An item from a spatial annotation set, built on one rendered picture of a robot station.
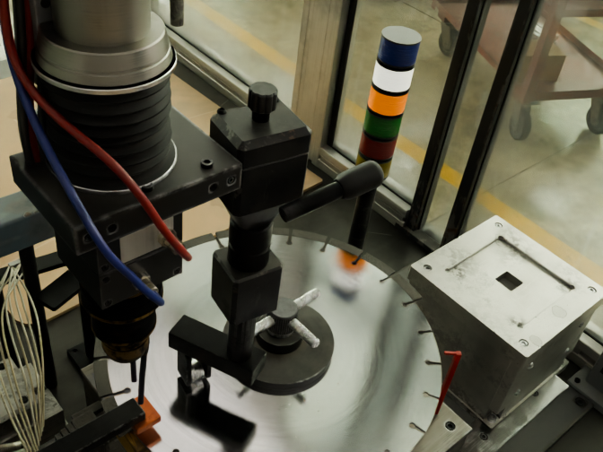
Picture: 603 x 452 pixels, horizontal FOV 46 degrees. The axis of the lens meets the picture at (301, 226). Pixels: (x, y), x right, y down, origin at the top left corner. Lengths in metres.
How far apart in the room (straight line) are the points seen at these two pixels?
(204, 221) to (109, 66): 0.79
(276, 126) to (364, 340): 0.34
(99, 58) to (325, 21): 0.83
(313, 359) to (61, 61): 0.42
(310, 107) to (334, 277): 0.53
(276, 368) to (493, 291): 0.33
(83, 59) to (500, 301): 0.65
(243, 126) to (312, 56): 0.77
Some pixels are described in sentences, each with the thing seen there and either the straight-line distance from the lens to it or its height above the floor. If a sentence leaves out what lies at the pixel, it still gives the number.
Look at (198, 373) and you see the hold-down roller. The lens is 0.68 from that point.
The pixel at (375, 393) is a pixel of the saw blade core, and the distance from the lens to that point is 0.70.
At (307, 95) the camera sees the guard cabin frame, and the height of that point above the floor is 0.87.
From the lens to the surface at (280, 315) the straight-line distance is 0.68.
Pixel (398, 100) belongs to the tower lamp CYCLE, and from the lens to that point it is 0.85.
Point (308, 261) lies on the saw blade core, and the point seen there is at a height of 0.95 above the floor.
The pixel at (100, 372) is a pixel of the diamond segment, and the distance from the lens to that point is 0.70.
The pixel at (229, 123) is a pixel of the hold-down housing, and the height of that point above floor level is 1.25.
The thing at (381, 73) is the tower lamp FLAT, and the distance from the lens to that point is 0.84.
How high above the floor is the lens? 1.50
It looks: 40 degrees down
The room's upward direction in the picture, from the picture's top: 9 degrees clockwise
